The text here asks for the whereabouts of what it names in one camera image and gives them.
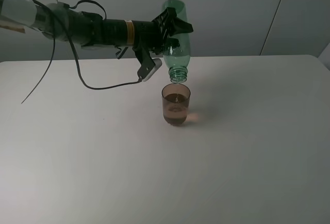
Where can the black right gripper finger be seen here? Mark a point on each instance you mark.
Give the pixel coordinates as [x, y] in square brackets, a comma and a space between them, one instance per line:
[170, 44]

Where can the brown translucent plastic cup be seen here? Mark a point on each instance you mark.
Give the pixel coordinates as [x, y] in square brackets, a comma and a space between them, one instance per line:
[175, 103]

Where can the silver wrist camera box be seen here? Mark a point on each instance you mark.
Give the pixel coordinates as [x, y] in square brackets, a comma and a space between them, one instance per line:
[158, 64]

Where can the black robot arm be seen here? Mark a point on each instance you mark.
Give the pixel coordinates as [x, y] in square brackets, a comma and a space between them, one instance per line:
[91, 30]

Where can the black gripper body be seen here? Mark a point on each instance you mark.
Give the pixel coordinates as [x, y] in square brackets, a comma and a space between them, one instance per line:
[151, 40]

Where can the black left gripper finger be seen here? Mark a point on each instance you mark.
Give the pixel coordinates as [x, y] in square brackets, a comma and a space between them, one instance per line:
[180, 27]

